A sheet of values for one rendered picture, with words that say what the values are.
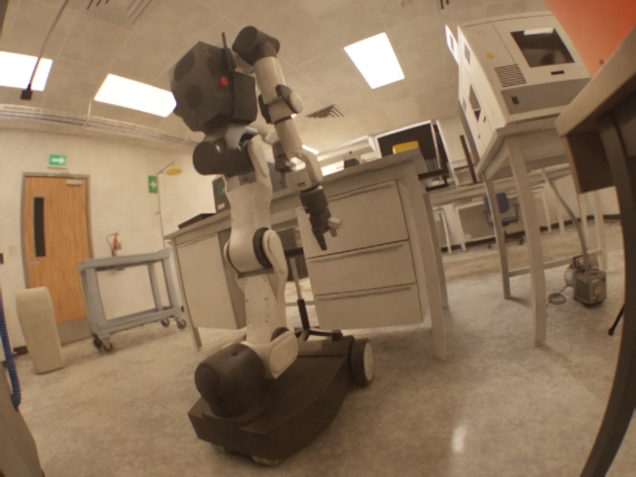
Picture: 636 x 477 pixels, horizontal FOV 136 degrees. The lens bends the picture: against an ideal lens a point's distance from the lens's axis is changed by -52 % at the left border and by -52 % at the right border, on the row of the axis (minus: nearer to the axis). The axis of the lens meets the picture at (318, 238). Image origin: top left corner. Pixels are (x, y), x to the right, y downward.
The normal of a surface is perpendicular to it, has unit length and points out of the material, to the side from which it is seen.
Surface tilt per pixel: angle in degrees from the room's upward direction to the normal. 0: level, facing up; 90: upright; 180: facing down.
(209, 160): 102
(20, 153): 90
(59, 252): 90
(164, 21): 180
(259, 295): 75
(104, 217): 90
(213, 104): 117
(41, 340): 93
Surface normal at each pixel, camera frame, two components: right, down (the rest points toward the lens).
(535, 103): -0.46, 0.06
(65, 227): 0.86, -0.19
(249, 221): -0.38, -0.16
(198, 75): -0.36, 0.50
